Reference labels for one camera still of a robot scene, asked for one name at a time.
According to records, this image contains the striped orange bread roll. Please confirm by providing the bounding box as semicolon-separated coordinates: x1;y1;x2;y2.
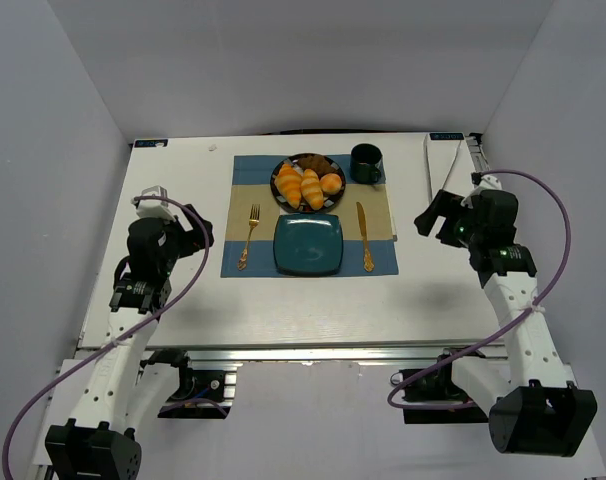
274;164;302;209

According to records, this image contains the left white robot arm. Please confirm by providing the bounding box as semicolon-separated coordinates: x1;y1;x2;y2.
45;195;214;479

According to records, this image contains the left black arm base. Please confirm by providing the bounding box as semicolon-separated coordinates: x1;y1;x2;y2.
140;349;236;420

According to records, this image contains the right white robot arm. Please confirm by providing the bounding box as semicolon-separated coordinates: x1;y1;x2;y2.
415;189;597;457

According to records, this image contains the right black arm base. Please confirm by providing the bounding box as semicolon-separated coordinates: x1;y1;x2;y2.
402;364;488;425

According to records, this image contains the brown chocolate bread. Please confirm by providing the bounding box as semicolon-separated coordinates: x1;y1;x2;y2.
296;154;336;177

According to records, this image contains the left blue corner label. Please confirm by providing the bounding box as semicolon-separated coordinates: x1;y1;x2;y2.
133;139;168;148

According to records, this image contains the blue corner label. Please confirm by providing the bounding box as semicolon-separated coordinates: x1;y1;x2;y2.
133;139;168;148
429;132;465;141

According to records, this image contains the gold fork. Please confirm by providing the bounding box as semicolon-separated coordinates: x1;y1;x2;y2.
237;204;260;271

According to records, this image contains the right blue corner label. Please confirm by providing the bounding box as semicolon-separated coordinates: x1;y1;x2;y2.
429;132;465;141

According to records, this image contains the blue and beige placemat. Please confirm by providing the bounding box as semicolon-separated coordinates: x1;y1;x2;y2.
221;153;399;278

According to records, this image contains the gold knife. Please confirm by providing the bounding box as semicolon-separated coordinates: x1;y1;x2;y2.
356;202;375;273

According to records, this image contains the dark green mug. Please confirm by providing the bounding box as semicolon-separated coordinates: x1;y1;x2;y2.
350;143;382;185

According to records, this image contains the teal square plate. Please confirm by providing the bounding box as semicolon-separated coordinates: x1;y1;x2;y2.
273;213;344;277

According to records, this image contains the dark patterned round plate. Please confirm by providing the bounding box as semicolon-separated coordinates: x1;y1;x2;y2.
270;153;347;213

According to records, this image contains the round orange bun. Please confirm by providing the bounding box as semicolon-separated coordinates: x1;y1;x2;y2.
320;173;343;196

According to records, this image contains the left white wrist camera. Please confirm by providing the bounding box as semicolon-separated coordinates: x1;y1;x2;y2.
131;185;176;222

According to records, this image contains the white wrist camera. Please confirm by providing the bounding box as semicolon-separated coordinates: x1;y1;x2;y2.
131;185;176;222
461;172;503;209

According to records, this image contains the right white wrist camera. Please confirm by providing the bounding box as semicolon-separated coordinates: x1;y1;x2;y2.
461;172;503;209

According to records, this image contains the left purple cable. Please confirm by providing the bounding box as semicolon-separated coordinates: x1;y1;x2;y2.
1;195;210;480

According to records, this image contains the purple cable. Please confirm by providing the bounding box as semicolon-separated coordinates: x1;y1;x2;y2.
386;169;573;412
1;195;210;480

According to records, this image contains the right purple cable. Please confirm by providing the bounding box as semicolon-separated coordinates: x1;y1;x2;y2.
386;169;573;412

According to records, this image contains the aluminium table frame rail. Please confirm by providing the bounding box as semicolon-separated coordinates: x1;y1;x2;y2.
77;342;514;369

